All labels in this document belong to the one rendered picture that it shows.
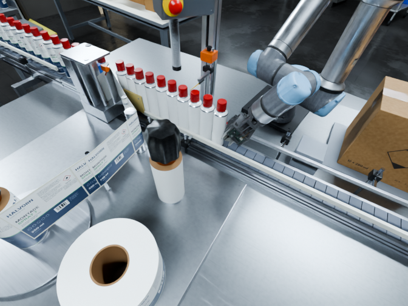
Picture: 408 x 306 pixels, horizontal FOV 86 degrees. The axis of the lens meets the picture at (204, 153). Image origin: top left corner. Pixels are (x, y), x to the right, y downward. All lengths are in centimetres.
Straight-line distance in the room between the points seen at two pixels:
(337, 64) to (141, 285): 87
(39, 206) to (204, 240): 44
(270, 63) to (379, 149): 49
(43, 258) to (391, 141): 109
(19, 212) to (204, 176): 51
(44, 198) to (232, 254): 53
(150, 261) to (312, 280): 47
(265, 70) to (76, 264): 69
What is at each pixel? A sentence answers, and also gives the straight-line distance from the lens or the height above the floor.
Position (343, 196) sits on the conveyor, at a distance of 89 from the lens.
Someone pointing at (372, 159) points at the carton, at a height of 93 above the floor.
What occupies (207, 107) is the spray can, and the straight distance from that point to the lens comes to 77.
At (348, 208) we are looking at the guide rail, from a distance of 83.
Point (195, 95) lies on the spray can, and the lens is 77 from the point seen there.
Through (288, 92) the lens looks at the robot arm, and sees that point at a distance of 58.
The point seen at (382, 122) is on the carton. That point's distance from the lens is 90.
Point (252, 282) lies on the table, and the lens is 72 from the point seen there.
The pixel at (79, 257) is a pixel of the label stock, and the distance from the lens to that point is 57.
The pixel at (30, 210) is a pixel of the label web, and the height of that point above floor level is 102.
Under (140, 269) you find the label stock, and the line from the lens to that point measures 52.
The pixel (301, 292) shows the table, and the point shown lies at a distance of 76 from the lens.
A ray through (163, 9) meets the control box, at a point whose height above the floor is 131.
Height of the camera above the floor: 153
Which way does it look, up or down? 50 degrees down
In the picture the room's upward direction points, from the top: 3 degrees clockwise
